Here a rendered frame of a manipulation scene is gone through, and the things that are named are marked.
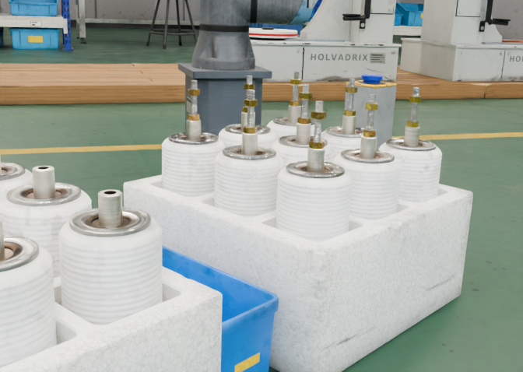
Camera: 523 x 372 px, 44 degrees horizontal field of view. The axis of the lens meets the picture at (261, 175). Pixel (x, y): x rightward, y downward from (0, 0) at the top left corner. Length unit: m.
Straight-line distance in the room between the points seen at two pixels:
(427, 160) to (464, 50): 2.59
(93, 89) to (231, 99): 1.43
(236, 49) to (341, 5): 1.92
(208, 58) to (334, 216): 0.77
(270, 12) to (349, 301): 0.85
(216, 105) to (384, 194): 0.68
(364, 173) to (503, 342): 0.32
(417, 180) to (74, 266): 0.56
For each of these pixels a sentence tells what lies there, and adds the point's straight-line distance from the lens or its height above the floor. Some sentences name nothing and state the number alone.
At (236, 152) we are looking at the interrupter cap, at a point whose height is 0.25.
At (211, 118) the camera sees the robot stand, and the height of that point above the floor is 0.19.
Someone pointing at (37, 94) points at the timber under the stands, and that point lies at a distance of 2.87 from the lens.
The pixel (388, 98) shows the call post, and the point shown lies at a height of 0.29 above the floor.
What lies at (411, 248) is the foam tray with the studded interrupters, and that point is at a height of 0.13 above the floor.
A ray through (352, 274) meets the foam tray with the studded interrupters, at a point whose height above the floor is 0.14.
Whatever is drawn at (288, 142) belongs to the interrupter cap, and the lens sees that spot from 0.98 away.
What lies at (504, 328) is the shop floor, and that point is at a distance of 1.06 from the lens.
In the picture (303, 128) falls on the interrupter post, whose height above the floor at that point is 0.28.
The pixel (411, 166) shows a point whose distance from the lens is 0.99.
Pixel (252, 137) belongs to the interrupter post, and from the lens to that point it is 0.90.
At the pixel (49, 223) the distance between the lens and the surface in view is 0.69.
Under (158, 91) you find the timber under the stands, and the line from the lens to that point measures 2.90.
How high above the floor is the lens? 0.46
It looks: 15 degrees down
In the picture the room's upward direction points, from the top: 2 degrees clockwise
